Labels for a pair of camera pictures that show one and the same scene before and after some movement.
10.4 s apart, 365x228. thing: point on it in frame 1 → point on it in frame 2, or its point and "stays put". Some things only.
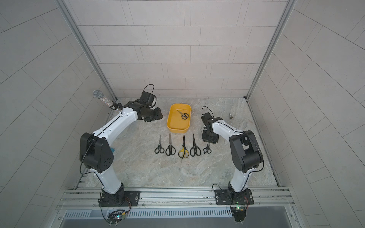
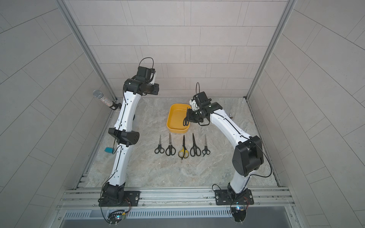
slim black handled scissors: x=207 y=149 stays put
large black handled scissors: x=171 y=150 stays put
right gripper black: x=204 y=138 → x=191 y=117
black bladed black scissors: x=195 y=149 stays put
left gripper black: x=158 y=115 → x=156 y=90
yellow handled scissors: x=183 y=153 stays put
